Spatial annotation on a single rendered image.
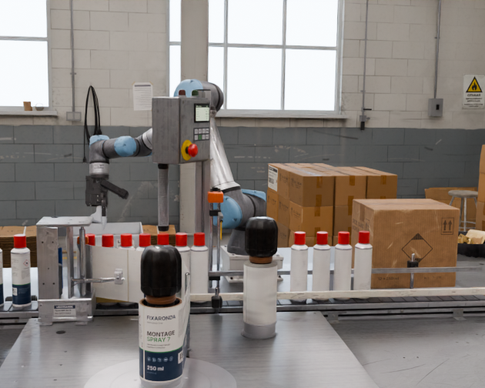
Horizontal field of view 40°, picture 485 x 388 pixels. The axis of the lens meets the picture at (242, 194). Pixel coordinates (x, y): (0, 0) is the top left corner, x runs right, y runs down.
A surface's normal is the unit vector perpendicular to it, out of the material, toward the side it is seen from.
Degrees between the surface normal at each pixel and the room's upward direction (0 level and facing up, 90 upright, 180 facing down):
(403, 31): 90
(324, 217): 87
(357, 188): 90
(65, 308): 90
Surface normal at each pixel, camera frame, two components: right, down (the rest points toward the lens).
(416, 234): 0.13, 0.14
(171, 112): -0.47, 0.11
